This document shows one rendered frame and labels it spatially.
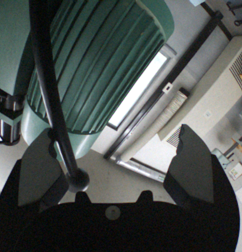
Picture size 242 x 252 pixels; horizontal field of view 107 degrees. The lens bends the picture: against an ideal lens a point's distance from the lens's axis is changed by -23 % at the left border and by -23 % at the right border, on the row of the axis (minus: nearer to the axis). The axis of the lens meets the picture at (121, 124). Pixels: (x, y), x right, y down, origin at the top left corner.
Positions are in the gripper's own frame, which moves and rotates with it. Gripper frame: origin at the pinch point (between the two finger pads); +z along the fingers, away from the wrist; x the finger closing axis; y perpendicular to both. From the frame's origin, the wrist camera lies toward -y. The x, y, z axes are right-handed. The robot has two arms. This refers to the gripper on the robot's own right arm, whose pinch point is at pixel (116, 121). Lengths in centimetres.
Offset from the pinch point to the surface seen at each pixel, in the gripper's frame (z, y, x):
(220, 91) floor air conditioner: 110, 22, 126
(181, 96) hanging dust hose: 123, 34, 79
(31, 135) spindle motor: 4.1, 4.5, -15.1
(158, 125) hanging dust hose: 123, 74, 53
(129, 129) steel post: 134, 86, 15
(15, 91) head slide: 5.7, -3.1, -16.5
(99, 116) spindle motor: 5.8, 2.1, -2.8
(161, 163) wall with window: 140, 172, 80
